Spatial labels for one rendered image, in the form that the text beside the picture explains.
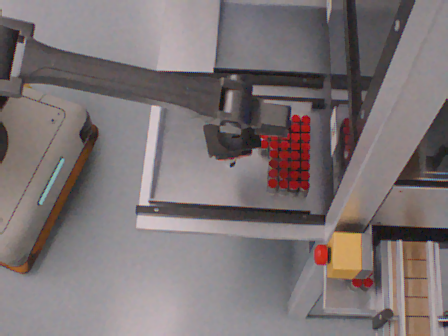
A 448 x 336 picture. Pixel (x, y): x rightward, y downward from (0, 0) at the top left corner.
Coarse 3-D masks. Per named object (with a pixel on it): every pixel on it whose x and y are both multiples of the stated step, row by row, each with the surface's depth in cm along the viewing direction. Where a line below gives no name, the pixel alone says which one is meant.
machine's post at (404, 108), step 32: (416, 0) 60; (416, 32) 60; (416, 64) 62; (384, 96) 74; (416, 96) 68; (384, 128) 75; (416, 128) 75; (352, 160) 95; (384, 160) 84; (352, 192) 96; (384, 192) 95; (352, 224) 110; (320, 288) 158
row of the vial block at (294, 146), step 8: (296, 120) 129; (296, 128) 128; (296, 136) 128; (296, 144) 127; (296, 152) 126; (296, 160) 126; (296, 168) 124; (296, 176) 124; (296, 184) 123; (288, 192) 126; (296, 192) 125
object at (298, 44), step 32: (224, 0) 149; (256, 0) 149; (288, 0) 149; (320, 0) 149; (224, 32) 145; (256, 32) 145; (288, 32) 145; (320, 32) 145; (224, 64) 141; (256, 64) 141; (288, 64) 141; (320, 64) 141
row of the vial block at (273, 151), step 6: (270, 138) 128; (276, 138) 127; (270, 144) 127; (276, 144) 127; (270, 150) 128; (276, 150) 127; (270, 156) 126; (276, 156) 126; (270, 162) 125; (276, 162) 125; (270, 168) 126; (276, 168) 126; (270, 174) 124; (276, 174) 124; (270, 180) 123; (276, 180) 125; (270, 186) 123; (276, 186) 123; (270, 192) 125
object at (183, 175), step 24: (168, 120) 135; (192, 120) 135; (168, 144) 132; (192, 144) 132; (168, 168) 130; (192, 168) 130; (216, 168) 130; (240, 168) 130; (264, 168) 130; (168, 192) 128; (192, 192) 127; (216, 192) 127; (240, 192) 127; (264, 192) 127
